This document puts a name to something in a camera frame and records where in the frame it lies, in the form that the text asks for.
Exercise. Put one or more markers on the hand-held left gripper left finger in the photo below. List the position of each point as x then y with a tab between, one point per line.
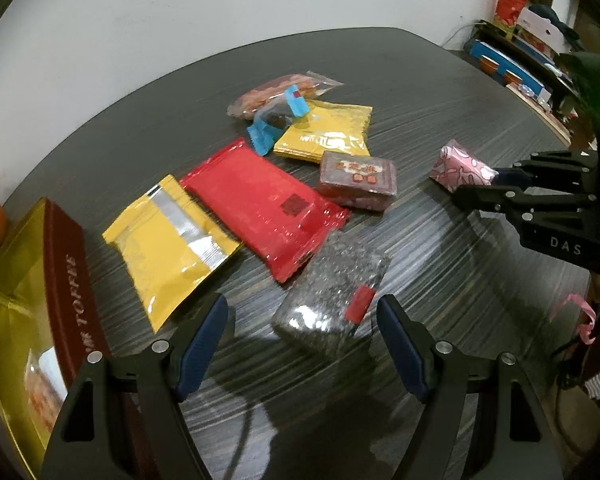
206	340

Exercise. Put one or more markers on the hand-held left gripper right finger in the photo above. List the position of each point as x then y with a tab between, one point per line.
399	342

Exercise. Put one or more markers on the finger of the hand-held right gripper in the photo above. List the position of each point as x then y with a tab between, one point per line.
555	167
490	197

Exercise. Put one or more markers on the pink patterned packet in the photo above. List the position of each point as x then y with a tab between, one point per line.
457	165

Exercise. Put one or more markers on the grey speckled packet red label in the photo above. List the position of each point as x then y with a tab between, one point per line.
325	290

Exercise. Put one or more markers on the yellow packet with silver strip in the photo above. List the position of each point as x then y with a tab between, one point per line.
150	255

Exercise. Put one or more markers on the large red snack packet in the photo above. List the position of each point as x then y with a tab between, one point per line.
260	210

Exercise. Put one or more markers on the small yellow snack packet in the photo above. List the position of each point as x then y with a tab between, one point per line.
330	130

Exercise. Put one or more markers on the gold tin box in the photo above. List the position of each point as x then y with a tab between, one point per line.
25	310

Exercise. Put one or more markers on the clear bag of red snacks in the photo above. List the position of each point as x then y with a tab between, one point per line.
265	94

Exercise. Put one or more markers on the pink ribbon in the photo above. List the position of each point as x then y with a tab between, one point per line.
587	320

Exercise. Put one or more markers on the wooden shelf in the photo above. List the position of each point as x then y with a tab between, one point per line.
530	67

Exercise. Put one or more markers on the blue box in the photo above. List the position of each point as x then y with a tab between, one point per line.
500	60

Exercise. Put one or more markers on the dark red block packet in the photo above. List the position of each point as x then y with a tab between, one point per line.
357	180

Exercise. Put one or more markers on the white cardboard box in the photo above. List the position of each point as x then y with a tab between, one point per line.
537	25

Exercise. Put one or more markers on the red snack bag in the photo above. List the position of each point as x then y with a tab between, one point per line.
510	7

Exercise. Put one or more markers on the blue wrapped candy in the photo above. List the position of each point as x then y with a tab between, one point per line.
275	125

